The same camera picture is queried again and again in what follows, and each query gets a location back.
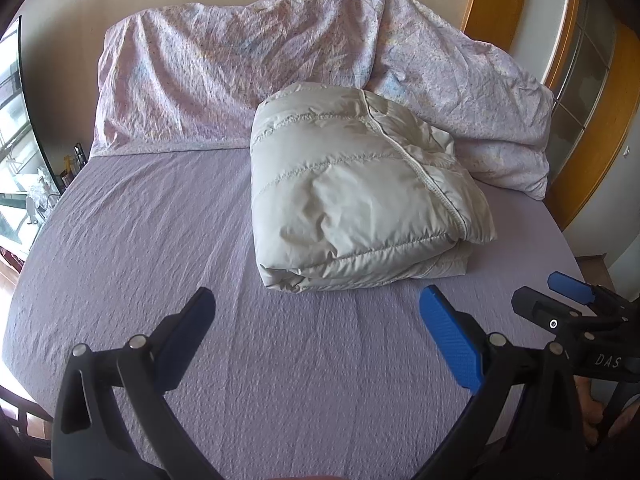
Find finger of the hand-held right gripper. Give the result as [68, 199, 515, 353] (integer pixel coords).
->
[547, 271, 632, 312]
[511, 286, 617, 345]

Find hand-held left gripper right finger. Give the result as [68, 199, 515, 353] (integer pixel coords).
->
[419, 285, 586, 480]

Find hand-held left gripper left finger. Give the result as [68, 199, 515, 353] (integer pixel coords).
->
[50, 286, 217, 480]

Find beige puffer jacket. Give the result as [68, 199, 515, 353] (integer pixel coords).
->
[249, 80, 497, 294]

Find person's right hand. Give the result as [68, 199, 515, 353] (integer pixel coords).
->
[574, 377, 609, 445]

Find bed with purple sheet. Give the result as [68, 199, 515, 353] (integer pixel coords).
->
[0, 147, 590, 480]

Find frosted glass door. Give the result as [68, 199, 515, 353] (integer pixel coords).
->
[544, 0, 620, 177]

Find dark wooden chair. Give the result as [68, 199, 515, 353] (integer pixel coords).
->
[0, 385, 55, 443]

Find floral duvet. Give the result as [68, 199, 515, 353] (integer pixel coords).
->
[89, 0, 557, 202]

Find glass window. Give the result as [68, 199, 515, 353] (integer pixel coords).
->
[0, 15, 67, 253]

